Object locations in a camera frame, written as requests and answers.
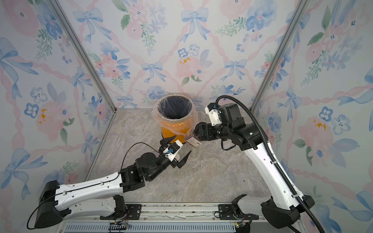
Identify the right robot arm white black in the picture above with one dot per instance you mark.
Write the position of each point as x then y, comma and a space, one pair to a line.
281, 209

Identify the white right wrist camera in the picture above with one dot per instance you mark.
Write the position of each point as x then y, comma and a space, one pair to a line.
213, 114

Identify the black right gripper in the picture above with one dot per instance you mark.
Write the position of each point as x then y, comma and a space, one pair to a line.
201, 131

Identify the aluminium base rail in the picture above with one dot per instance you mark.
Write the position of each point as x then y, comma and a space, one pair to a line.
176, 218

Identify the clear plastic bin liner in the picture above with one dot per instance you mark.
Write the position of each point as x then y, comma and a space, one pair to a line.
174, 122

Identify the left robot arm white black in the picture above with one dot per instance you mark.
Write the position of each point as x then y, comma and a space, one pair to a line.
103, 195

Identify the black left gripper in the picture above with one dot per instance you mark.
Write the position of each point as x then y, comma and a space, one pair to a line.
163, 141

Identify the labelled flower tea jar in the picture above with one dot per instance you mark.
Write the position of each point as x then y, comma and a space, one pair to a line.
193, 141

